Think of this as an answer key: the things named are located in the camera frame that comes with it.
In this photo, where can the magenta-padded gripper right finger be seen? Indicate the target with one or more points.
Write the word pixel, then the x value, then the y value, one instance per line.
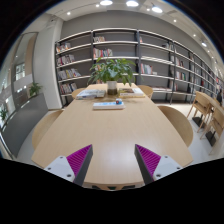
pixel 150 160

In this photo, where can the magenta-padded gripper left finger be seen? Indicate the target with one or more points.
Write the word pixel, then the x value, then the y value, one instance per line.
pixel 76 160

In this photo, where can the round-backed wooden chair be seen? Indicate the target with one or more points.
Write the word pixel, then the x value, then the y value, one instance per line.
pixel 45 128
pixel 77 93
pixel 178 125
pixel 147 90

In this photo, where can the white power strip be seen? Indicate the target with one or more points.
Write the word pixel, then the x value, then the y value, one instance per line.
pixel 105 106

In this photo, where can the yellow book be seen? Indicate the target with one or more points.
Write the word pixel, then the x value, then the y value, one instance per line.
pixel 133 96

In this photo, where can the pale cover book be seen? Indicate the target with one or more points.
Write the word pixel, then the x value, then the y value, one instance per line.
pixel 90 94

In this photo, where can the picture cover white book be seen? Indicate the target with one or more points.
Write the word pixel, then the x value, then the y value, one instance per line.
pixel 131 91

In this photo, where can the group of wooden slat chairs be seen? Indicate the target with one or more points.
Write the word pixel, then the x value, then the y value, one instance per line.
pixel 201 105

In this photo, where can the leafy background potted plant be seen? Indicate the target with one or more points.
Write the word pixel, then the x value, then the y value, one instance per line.
pixel 34 89

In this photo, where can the small background potted plant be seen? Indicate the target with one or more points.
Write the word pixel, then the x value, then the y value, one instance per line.
pixel 3 114

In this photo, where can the green potted plant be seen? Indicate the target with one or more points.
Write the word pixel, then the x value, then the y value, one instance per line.
pixel 111 71

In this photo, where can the grey shelf unit with books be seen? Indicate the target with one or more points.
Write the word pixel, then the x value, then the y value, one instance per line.
pixel 100 52

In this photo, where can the group of ceiling lights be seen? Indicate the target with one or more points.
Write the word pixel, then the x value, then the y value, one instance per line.
pixel 132 3

